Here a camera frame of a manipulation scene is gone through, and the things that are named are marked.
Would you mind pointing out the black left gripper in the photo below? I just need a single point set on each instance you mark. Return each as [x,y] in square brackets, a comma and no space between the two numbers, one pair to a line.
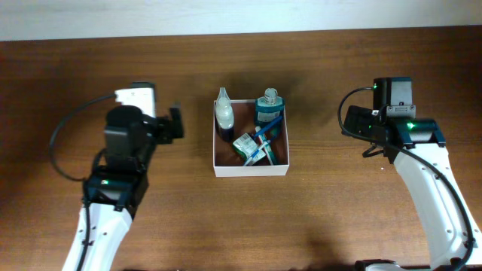
[164,133]

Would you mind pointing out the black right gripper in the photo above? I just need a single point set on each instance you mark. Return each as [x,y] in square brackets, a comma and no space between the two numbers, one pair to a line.
[358,116]

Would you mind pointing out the clear pump soap bottle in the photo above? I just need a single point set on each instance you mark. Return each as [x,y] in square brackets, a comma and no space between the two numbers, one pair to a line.
[224,116]

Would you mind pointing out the white green soap packet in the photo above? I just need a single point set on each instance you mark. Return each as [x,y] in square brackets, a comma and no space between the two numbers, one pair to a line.
[245,145]

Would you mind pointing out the blue disposable razor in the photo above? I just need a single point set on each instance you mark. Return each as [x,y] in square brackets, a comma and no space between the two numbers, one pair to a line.
[269,126]

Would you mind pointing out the teal Colgate toothpaste tube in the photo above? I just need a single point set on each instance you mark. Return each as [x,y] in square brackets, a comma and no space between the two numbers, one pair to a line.
[269,135]

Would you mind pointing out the blue white toothbrush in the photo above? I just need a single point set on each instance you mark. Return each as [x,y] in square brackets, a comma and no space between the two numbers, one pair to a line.
[254,154]

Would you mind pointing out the blue Listerine mouthwash bottle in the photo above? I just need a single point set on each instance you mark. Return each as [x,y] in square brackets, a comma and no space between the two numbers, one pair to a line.
[268,107]

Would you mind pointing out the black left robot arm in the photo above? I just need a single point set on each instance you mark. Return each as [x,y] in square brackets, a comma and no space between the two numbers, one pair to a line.
[113,191]

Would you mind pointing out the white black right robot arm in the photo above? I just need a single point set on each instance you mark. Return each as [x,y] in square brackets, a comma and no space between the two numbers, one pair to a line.
[417,149]

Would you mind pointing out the pink open box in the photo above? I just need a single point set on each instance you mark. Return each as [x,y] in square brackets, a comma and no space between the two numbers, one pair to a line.
[227,162]

